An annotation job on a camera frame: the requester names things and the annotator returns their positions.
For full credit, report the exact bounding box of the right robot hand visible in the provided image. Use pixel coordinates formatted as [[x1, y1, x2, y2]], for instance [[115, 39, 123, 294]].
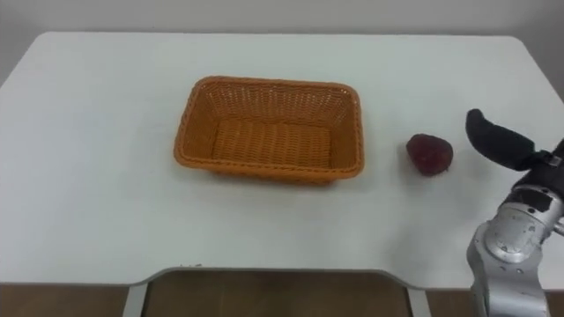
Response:
[[465, 108, 564, 202]]

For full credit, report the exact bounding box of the red strawberry soft toy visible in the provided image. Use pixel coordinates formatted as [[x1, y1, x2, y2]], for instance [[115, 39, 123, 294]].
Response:
[[405, 133, 455, 177]]

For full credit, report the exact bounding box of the orange woven basket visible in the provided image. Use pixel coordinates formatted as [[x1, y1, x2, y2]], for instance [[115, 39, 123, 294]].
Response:
[[173, 75, 366, 185]]

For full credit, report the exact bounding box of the white desk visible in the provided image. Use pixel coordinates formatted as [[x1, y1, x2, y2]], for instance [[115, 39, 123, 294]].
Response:
[[0, 31, 564, 317]]

